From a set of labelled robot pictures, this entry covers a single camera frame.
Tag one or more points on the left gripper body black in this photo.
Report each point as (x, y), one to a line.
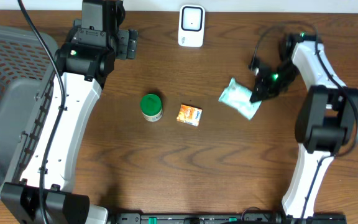
(128, 43)

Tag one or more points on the mint green wet wipes pack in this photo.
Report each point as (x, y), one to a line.
(238, 97)

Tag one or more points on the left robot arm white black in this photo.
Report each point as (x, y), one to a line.
(43, 192)

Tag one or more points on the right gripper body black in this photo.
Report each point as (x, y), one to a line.
(276, 79)

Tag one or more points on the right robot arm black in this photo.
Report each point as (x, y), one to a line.
(327, 119)

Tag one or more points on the grey plastic shopping basket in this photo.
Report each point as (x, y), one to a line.
(26, 90)

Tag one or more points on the green lid white jar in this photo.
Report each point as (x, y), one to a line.
(151, 107)

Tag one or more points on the orange tissue pack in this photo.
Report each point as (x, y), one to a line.
(189, 115)

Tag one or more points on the black mounting rail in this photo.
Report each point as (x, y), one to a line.
(257, 217)

